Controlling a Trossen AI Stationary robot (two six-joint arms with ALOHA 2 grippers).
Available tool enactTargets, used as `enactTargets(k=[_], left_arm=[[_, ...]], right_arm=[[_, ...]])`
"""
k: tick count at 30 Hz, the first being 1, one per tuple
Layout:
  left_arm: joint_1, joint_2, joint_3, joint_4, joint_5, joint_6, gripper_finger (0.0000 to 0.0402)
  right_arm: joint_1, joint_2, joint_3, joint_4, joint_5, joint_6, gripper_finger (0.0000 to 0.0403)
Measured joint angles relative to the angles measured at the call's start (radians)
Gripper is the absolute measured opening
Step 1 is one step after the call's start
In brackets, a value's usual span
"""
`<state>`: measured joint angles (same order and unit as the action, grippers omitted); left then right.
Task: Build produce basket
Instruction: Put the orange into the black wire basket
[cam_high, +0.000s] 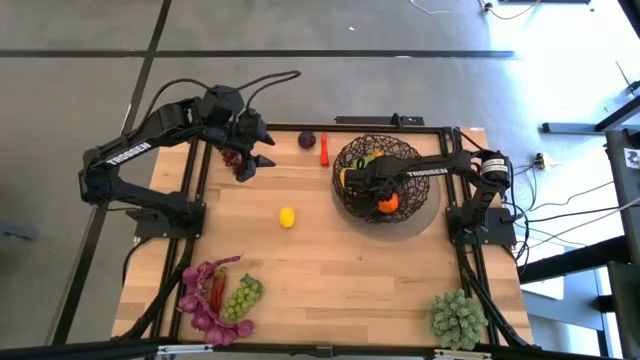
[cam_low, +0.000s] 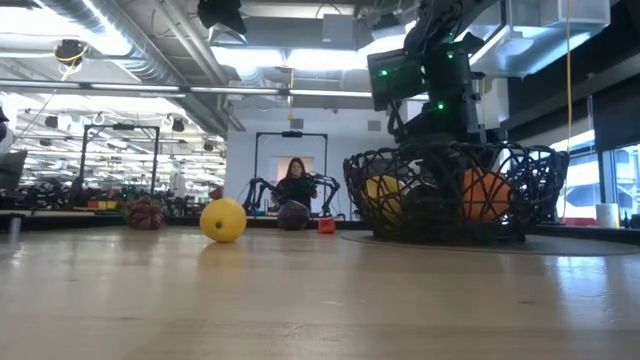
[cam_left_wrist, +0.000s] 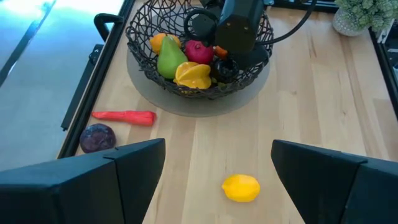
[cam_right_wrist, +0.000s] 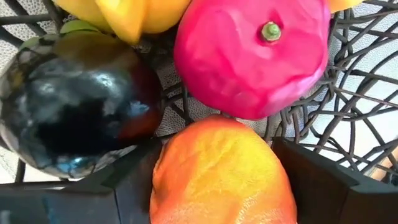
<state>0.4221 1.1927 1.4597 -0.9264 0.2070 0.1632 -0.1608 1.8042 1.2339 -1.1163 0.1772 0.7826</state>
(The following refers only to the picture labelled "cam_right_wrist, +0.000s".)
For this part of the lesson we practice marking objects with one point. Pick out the yellow starfruit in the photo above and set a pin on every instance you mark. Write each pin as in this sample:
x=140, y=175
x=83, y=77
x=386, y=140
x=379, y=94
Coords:
x=124, y=15

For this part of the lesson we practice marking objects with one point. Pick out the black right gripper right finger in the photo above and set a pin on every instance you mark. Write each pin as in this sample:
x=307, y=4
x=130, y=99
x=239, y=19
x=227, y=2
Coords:
x=311, y=186

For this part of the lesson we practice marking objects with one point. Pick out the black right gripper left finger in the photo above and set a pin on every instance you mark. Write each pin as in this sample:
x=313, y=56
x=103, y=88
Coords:
x=133, y=193

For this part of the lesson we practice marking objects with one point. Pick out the orange mango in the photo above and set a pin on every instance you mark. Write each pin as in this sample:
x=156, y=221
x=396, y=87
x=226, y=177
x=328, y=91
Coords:
x=217, y=174

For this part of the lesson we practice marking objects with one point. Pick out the red tomato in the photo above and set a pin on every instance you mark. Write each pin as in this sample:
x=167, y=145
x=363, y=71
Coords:
x=236, y=71

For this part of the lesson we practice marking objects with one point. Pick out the dark purple eggplant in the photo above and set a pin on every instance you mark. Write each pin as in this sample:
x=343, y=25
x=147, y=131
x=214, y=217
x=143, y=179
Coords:
x=77, y=102

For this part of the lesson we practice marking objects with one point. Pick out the green pear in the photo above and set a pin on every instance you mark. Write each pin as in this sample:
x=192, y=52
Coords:
x=77, y=26

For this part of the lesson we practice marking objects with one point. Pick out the orange-yellow fruit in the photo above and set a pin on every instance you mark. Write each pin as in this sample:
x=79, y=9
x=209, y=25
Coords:
x=342, y=3

